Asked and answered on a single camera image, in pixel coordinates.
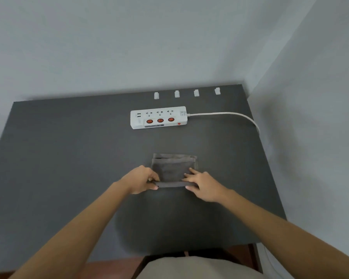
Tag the person's left hand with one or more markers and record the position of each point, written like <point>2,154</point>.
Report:
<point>136,180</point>

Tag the person's right hand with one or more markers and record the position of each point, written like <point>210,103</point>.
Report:
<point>208,187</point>

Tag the person's left thumb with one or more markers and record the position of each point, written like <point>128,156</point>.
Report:
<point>152,187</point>

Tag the person's right thumb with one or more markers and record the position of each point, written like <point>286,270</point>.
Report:
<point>191,188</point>

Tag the grey towel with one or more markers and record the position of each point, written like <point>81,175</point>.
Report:
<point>171,168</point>

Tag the person's left forearm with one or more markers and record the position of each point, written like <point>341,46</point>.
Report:
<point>75,232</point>

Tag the person's right forearm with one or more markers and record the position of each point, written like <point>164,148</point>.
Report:
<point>279,235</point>

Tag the white power strip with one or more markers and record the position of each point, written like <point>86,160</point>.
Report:
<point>158,117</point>

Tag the person's beige clothing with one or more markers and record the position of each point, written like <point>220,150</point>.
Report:
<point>197,268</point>

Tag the black table leg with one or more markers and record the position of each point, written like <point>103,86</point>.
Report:
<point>256,258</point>

